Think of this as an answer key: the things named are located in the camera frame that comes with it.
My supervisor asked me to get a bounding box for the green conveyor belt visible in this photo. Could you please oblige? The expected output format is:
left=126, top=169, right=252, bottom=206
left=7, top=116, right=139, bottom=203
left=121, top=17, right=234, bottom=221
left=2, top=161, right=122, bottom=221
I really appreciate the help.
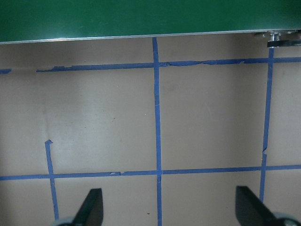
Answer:
left=0, top=0, right=301, bottom=49

